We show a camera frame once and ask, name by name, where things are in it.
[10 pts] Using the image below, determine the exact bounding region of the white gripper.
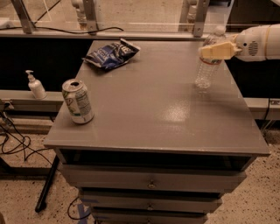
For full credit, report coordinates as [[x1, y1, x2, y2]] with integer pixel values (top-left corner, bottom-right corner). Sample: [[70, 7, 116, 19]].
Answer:
[[199, 25, 268, 62]]

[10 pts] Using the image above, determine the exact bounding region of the clear plastic water bottle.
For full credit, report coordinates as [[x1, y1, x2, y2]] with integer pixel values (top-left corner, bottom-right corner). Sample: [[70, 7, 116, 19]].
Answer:
[[194, 25, 226, 89]]

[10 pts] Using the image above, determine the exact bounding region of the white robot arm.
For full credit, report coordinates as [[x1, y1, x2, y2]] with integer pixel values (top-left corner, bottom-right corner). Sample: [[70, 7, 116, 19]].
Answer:
[[199, 24, 280, 62]]

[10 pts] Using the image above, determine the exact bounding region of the blue chip bag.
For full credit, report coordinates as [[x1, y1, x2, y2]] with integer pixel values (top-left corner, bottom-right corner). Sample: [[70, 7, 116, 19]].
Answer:
[[84, 38, 141, 70]]

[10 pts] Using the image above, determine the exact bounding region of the white pump sanitizer bottle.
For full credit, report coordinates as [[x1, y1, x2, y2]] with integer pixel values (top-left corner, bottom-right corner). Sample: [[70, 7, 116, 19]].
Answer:
[[25, 70, 46, 100]]

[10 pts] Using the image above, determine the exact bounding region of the grey drawer cabinet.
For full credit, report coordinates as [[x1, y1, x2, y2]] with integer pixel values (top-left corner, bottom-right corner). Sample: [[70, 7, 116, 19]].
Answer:
[[43, 39, 271, 224]]

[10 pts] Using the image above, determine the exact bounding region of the green white soda can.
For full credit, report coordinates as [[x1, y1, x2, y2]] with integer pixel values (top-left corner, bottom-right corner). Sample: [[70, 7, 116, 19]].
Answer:
[[62, 79, 94, 124]]

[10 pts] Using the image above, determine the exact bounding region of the top grey drawer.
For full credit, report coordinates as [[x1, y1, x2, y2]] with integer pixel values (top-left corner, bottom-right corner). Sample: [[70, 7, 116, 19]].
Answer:
[[60, 164, 246, 193]]

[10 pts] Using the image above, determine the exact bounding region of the grey drawer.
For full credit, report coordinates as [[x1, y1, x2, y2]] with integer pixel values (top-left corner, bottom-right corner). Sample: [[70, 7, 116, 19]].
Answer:
[[60, 164, 246, 193], [79, 191, 222, 214], [92, 208, 207, 224]]

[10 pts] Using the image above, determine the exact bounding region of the middle grey drawer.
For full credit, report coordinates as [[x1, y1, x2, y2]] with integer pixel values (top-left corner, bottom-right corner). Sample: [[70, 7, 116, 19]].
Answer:
[[79, 191, 222, 214]]

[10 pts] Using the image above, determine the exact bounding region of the bottom grey drawer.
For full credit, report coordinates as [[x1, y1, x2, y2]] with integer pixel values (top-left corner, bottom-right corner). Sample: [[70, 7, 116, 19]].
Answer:
[[92, 208, 207, 224]]

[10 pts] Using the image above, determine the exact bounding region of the grey side shelf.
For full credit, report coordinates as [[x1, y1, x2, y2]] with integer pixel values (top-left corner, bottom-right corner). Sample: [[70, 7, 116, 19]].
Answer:
[[0, 90, 64, 112]]

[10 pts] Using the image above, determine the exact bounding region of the black table leg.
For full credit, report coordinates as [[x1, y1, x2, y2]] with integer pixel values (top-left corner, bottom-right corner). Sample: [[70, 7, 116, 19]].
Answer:
[[35, 157, 60, 213]]

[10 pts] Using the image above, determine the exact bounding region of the black cable on rail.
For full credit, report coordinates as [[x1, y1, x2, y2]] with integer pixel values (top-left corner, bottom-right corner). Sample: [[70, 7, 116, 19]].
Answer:
[[0, 25, 124, 35]]

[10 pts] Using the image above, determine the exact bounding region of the grey metal rail frame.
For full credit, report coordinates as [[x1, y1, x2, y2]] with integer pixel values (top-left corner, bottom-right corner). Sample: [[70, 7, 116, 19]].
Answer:
[[0, 0, 263, 43]]

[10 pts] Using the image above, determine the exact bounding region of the black cable under cabinet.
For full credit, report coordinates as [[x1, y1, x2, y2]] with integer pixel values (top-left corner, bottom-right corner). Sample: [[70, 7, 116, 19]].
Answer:
[[66, 197, 92, 221]]

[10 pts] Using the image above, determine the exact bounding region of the black floor cable bundle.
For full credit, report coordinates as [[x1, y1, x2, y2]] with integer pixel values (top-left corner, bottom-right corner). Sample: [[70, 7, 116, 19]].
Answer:
[[0, 110, 54, 165]]

